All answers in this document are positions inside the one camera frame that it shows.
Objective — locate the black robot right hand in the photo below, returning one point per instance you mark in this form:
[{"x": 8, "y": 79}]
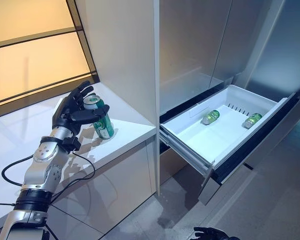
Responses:
[{"x": 212, "y": 235}]

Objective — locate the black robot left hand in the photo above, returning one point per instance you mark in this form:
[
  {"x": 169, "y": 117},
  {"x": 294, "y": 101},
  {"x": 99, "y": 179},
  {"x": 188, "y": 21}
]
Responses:
[{"x": 67, "y": 112}]

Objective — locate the green drink can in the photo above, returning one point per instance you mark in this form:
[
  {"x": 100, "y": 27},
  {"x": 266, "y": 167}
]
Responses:
[
  {"x": 252, "y": 120},
  {"x": 105, "y": 127},
  {"x": 211, "y": 117}
]

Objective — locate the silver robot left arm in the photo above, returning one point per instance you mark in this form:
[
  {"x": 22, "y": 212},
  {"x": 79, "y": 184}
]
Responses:
[{"x": 40, "y": 172}]

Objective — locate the white fridge drawer bin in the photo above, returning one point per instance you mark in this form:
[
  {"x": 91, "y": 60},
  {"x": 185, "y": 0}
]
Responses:
[{"x": 215, "y": 140}]

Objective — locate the stainless steel fridge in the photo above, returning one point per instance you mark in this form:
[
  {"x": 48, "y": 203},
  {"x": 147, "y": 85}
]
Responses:
[{"x": 190, "y": 45}]

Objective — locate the amber glass window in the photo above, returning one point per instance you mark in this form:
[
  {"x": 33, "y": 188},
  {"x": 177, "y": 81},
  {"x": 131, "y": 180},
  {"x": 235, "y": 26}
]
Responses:
[{"x": 32, "y": 50}]

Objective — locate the tall white cabinet panel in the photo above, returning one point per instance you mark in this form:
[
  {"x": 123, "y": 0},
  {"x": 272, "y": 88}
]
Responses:
[{"x": 125, "y": 55}]

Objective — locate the white open freezer drawer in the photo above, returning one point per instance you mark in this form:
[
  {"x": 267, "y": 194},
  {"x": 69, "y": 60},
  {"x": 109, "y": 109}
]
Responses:
[{"x": 252, "y": 162}]

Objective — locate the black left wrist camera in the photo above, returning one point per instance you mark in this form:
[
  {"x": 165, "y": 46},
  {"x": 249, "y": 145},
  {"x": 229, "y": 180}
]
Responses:
[{"x": 71, "y": 143}]

